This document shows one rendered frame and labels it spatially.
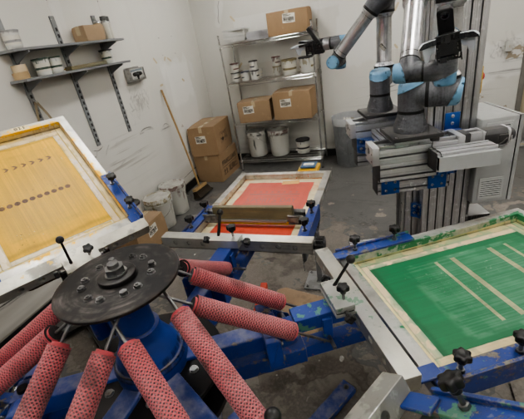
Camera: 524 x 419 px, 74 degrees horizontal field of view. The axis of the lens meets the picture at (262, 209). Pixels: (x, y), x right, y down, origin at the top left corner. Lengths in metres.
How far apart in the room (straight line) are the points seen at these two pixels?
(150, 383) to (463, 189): 1.89
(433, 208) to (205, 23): 4.27
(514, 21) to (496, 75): 0.57
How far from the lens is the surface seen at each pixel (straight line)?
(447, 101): 1.77
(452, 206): 2.28
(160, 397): 0.78
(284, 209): 1.60
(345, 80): 5.12
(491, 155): 1.85
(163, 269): 0.89
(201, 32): 5.63
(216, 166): 4.95
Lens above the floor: 1.77
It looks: 26 degrees down
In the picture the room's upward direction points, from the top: 10 degrees counter-clockwise
